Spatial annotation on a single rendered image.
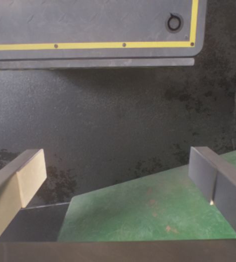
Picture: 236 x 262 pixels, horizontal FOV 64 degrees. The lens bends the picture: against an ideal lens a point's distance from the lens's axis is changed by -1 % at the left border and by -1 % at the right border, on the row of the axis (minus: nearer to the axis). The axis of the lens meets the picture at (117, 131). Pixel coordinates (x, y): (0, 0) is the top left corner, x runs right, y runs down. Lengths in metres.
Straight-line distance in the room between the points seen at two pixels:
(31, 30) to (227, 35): 0.71
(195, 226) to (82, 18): 0.62
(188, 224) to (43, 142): 0.65
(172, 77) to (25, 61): 0.55
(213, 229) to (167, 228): 0.12
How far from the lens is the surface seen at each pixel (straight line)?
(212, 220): 0.65
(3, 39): 0.56
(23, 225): 1.18
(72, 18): 0.51
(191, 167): 0.17
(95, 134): 0.84
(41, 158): 0.16
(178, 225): 0.65
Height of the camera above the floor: 0.80
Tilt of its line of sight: 75 degrees down
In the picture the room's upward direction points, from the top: 179 degrees clockwise
